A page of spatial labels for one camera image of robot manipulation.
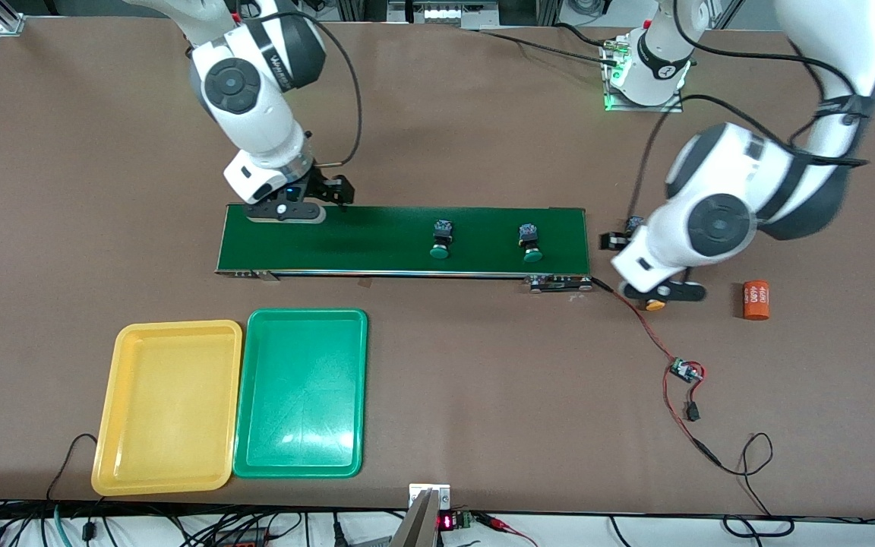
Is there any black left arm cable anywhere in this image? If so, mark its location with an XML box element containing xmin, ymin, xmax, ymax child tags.
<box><xmin>626</xmin><ymin>0</ymin><xmax>871</xmax><ymax>225</ymax></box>

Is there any thin black looped cable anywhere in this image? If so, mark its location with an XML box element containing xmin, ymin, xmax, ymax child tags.
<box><xmin>715</xmin><ymin>432</ymin><xmax>795</xmax><ymax>539</ymax></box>

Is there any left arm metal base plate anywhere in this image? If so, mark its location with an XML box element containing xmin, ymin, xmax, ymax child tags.
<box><xmin>603</xmin><ymin>38</ymin><xmax>685</xmax><ymax>113</ymax></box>

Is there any green plastic tray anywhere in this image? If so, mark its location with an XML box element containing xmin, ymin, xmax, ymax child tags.
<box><xmin>232</xmin><ymin>308</ymin><xmax>369</xmax><ymax>479</ymax></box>

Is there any yellow plastic tray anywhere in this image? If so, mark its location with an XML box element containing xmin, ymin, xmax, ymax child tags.
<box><xmin>91</xmin><ymin>320</ymin><xmax>244</xmax><ymax>496</ymax></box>

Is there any red clip lead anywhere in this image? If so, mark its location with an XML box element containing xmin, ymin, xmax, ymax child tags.
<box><xmin>475</xmin><ymin>514</ymin><xmax>539</xmax><ymax>547</ymax></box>

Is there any green conveyor belt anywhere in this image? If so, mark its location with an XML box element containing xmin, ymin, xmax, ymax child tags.
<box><xmin>215</xmin><ymin>204</ymin><xmax>594</xmax><ymax>293</ymax></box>

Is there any silver camera mount bracket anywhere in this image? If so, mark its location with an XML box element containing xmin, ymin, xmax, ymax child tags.
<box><xmin>388</xmin><ymin>483</ymin><xmax>452</xmax><ymax>547</ymax></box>

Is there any black cable beside tray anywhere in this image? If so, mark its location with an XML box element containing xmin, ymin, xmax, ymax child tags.
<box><xmin>46</xmin><ymin>433</ymin><xmax>100</xmax><ymax>502</ymax></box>

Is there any orange cylinder white print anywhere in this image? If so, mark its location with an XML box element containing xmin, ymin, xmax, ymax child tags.
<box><xmin>743</xmin><ymin>280</ymin><xmax>771</xmax><ymax>321</ymax></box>

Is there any green mushroom push button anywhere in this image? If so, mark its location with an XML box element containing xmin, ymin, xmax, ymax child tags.
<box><xmin>520</xmin><ymin>223</ymin><xmax>545</xmax><ymax>264</ymax></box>
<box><xmin>430</xmin><ymin>219</ymin><xmax>453</xmax><ymax>261</ymax></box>

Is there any lit electronic device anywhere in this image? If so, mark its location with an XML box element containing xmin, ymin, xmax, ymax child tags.
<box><xmin>386</xmin><ymin>0</ymin><xmax>501</xmax><ymax>31</ymax></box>

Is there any teal cable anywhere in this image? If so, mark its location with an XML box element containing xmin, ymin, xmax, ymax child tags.
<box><xmin>52</xmin><ymin>503</ymin><xmax>75</xmax><ymax>547</ymax></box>

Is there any black arm base cable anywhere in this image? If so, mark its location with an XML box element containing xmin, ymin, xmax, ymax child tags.
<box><xmin>475</xmin><ymin>23</ymin><xmax>621</xmax><ymax>65</ymax></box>

